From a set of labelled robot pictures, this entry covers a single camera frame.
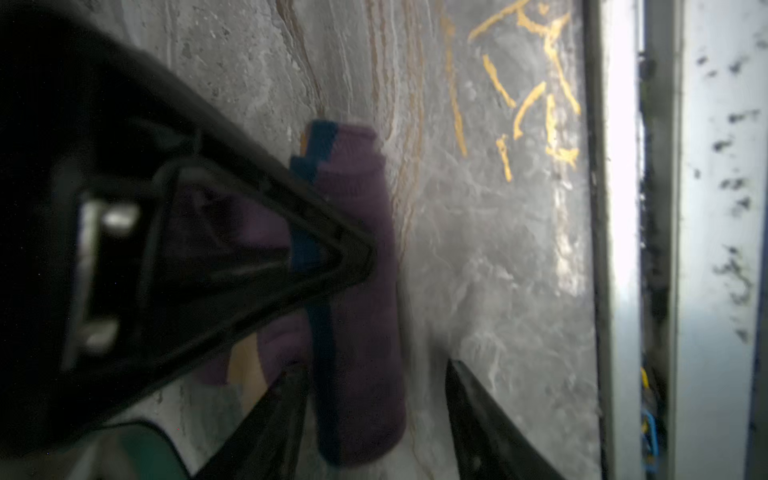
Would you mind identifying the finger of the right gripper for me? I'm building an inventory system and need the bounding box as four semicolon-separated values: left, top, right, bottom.
1;1;376;456

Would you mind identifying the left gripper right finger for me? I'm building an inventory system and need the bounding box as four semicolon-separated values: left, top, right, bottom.
445;359;562;479

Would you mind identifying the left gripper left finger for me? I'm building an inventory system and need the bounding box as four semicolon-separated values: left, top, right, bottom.
195;366;309;479

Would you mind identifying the purple striped sock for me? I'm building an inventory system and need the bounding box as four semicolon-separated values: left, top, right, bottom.
161;119;408;468

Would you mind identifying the green compartment tray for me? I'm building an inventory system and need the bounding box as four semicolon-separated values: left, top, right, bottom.
89;421;191;480

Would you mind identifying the aluminium front rail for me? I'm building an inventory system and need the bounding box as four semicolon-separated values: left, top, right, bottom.
581;0;768;480

